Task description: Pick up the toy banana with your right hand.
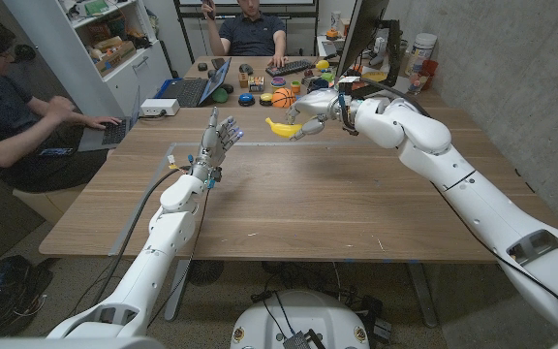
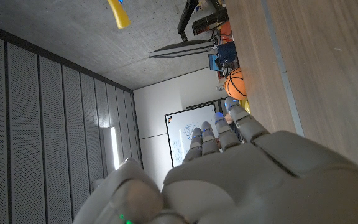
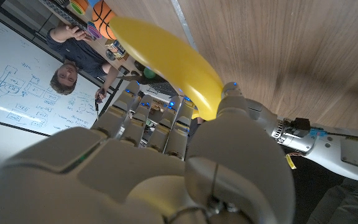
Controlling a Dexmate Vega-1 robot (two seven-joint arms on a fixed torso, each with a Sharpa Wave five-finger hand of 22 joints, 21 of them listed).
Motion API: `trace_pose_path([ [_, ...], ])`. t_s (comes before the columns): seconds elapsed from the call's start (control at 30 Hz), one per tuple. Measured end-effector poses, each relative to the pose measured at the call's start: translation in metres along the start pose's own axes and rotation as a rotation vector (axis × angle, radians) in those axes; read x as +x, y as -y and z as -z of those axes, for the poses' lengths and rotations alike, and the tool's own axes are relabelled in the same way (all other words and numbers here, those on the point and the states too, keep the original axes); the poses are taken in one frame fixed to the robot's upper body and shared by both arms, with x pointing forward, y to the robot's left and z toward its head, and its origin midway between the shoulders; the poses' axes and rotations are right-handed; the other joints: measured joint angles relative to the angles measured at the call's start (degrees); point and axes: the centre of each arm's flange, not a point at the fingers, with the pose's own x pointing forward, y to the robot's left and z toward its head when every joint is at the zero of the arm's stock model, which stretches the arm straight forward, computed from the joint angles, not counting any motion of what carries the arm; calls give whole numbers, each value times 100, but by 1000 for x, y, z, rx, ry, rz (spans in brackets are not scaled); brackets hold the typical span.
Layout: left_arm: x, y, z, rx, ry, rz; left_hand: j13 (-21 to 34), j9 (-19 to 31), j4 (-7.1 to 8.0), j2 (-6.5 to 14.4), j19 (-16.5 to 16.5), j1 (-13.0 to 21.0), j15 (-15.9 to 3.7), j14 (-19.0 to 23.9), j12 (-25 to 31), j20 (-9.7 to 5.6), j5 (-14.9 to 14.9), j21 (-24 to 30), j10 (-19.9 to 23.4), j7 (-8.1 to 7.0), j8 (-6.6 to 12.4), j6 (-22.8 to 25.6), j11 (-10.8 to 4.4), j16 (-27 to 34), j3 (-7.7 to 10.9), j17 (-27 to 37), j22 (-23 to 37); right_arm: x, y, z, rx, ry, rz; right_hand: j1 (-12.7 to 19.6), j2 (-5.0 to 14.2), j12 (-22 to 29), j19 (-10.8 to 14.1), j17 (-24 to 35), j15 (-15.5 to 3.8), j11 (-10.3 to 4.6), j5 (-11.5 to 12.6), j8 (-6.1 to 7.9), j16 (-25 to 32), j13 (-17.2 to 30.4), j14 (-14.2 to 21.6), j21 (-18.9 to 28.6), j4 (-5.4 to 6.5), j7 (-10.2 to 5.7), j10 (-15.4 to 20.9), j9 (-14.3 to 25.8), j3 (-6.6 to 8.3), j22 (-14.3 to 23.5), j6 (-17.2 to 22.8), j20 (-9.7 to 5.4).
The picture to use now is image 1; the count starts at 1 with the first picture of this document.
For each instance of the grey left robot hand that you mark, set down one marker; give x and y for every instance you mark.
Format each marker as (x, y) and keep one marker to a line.
(212, 148)

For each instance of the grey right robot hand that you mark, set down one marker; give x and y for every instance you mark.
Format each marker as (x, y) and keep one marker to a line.
(322, 104)

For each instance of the yellow toy banana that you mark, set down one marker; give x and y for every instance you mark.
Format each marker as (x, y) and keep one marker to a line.
(284, 129)

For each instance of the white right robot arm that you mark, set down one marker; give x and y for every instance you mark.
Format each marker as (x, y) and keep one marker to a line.
(477, 203)

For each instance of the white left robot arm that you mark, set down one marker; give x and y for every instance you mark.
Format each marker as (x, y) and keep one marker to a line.
(167, 232)

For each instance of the green toy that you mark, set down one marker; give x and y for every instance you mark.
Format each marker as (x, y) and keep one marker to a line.
(328, 76)

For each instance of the yellow toy lemon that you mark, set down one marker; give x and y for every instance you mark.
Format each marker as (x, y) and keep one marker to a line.
(322, 65)

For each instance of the orange toy basketball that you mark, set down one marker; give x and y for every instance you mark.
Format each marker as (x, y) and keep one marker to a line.
(283, 98)

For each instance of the dark blue mug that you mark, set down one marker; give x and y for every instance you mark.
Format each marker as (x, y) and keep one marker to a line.
(318, 83)

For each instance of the small orange cup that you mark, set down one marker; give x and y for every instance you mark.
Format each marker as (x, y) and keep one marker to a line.
(296, 87)

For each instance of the black keyboard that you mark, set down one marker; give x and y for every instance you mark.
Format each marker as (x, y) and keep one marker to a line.
(289, 68)

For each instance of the yellow and black round button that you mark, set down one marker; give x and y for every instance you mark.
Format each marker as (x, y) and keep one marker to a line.
(266, 99)

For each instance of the blue round button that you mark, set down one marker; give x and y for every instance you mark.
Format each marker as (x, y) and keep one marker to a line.
(246, 100)

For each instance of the yellow plate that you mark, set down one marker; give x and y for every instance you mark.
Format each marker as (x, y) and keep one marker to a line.
(376, 76)

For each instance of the open laptop with blue lid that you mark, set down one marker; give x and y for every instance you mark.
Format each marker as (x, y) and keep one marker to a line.
(187, 91)

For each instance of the white power strip box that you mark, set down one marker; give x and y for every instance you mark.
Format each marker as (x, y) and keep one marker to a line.
(159, 106)

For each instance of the wooden desk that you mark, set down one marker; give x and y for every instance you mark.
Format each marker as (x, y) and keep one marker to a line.
(259, 65)

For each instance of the brown wooden block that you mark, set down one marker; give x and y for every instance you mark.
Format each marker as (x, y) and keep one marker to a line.
(243, 80)

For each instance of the black round puck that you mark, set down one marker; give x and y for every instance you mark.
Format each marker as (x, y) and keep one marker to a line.
(202, 67)

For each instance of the black computer monitor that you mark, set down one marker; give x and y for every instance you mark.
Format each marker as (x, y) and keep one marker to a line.
(361, 29)

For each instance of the black monitor stand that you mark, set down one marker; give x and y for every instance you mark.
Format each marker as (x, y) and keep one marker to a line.
(394, 53)

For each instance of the person in navy polo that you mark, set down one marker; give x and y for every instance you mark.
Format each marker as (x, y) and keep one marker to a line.
(252, 34)

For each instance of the white shelf cabinet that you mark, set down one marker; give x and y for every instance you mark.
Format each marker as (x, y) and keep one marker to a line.
(129, 82)

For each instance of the red plastic cup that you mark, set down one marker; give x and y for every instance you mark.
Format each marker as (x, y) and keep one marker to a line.
(429, 72)

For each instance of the white labelled canister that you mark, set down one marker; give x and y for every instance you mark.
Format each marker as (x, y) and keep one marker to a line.
(422, 51)

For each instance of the grey laptop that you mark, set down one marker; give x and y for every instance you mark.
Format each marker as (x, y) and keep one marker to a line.
(95, 138)

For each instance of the black round floor object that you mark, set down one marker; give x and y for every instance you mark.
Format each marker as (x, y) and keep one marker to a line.
(205, 271)

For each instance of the cardboard box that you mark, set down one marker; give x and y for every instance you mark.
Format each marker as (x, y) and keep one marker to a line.
(114, 60)

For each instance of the grey table leg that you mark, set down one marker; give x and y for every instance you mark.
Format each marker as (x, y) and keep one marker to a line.
(177, 291)
(423, 295)

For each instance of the white robot torso base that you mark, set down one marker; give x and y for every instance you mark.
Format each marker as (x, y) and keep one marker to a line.
(308, 315)

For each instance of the black device on torso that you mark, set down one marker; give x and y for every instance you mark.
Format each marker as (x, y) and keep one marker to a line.
(298, 340)

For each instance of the white robot chest edge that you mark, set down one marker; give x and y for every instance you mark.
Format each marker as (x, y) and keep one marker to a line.
(66, 343)

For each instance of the black backpack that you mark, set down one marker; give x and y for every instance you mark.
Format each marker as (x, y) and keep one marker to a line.
(3, 291)

